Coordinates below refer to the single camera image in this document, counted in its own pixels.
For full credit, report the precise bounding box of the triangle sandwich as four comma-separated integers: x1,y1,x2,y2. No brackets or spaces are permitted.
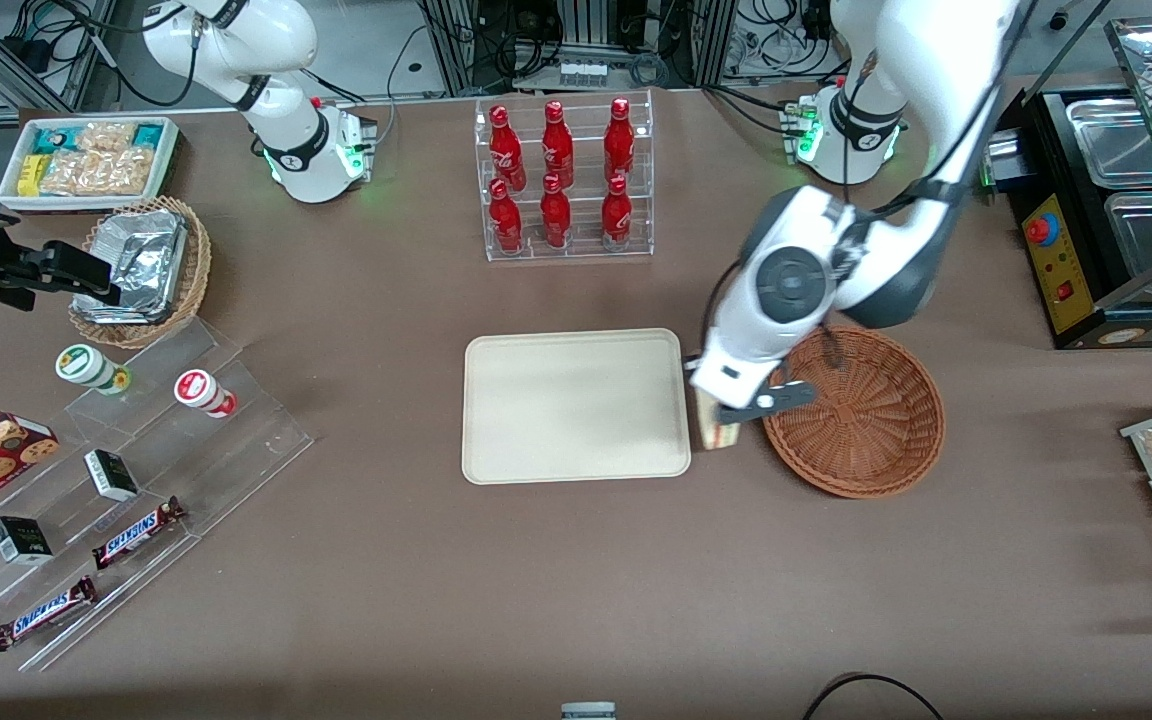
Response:
695,388,744,452

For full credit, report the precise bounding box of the tan wicker basket with foil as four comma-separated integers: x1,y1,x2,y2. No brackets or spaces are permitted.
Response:
68,196,213,350

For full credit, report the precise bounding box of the cream rectangular plastic tray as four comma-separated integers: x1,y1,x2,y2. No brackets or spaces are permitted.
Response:
462,328,692,486

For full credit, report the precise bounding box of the brown round wicker basket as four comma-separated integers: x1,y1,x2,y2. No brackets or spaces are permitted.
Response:
761,325,946,499

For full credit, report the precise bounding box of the silver foil container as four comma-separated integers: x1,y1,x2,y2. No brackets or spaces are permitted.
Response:
72,209,188,324

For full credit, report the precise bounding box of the green lid yogurt cup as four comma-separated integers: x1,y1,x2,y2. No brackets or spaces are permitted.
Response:
55,344,132,396

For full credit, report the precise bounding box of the clear rice cracker bag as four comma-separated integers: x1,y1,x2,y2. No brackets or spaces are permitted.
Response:
76,122,138,154
40,147,153,197

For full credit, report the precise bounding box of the white rectangular snack bin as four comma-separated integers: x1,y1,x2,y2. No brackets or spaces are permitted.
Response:
0,116,183,213

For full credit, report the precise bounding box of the clear acrylic bottle rack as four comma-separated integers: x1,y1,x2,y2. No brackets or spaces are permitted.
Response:
474,90,655,263

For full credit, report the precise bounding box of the red cola bottle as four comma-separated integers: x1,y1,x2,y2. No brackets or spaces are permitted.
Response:
488,178,525,254
539,174,573,250
541,100,576,189
489,105,528,191
603,98,636,182
600,176,634,248

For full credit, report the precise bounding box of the red lid yogurt cup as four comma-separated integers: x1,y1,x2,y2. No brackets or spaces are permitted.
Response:
173,369,238,419

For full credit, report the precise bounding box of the small black carton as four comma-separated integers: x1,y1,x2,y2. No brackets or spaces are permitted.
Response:
0,516,55,567
84,449,141,503

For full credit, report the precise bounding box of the clear acrylic step display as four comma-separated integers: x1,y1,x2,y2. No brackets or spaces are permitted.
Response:
0,318,315,673

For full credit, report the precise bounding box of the brown Snickers bar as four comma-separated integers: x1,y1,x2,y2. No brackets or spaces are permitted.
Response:
91,497,187,571
0,576,99,652

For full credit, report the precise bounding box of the grey box with green light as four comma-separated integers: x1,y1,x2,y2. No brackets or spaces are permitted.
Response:
979,130,1027,194

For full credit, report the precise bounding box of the black hot food warmer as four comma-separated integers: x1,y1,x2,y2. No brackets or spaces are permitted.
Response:
1006,15,1152,351

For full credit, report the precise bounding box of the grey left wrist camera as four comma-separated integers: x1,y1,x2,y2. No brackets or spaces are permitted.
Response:
715,379,819,427

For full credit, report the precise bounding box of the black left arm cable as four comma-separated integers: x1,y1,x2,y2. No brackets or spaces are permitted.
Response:
700,0,1042,353

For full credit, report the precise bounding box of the black looped cable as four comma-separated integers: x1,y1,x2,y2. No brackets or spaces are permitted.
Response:
800,672,948,720

